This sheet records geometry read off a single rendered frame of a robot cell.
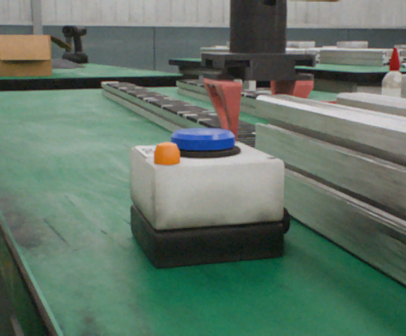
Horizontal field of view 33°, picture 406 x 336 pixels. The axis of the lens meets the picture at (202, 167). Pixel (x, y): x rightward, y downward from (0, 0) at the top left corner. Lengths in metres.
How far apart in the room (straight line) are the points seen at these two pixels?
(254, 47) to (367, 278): 0.33
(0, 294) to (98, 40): 10.09
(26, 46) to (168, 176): 2.26
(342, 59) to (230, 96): 3.29
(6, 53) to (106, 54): 9.23
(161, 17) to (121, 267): 11.73
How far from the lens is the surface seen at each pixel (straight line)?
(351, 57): 3.86
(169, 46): 12.14
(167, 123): 1.01
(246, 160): 0.40
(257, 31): 0.67
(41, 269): 0.40
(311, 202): 0.47
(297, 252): 0.43
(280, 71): 0.67
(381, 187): 0.39
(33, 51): 2.62
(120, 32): 11.87
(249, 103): 1.22
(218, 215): 0.39
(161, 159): 0.38
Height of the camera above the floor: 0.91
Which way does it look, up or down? 11 degrees down
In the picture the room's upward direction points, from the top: straight up
